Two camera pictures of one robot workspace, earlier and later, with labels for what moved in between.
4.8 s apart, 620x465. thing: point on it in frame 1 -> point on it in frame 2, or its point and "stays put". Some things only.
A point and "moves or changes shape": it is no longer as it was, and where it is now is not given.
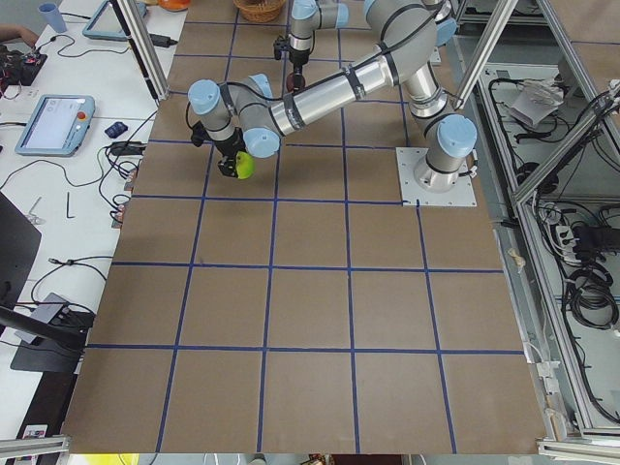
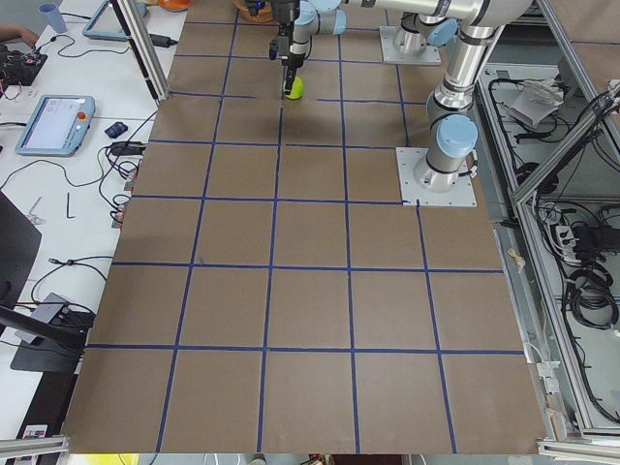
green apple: (245, 165) moves or changes shape
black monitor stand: (54, 344) stays put
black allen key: (68, 206) stays put
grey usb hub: (46, 312) stays put
